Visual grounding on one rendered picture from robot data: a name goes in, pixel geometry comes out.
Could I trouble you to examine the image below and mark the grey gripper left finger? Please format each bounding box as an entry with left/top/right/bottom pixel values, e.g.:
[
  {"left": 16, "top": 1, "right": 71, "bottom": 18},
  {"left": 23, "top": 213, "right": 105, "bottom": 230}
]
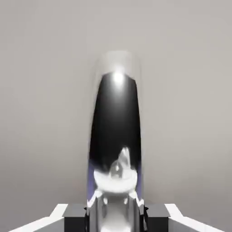
[{"left": 8, "top": 203, "right": 90, "bottom": 232}]

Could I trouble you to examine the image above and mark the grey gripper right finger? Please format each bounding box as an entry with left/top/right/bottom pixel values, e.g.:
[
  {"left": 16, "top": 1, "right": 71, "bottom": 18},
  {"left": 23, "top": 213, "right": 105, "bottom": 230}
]
[{"left": 143, "top": 203, "right": 224, "bottom": 232}]

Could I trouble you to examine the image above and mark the curved shiny metal handle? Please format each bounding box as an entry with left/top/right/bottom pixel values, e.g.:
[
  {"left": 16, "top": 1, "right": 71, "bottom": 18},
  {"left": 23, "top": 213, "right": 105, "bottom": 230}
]
[{"left": 86, "top": 50, "right": 145, "bottom": 232}]

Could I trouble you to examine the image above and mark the grey cabinet door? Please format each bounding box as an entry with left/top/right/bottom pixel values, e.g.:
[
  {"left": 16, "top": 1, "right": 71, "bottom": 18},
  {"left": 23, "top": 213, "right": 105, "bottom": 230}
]
[{"left": 0, "top": 0, "right": 232, "bottom": 232}]

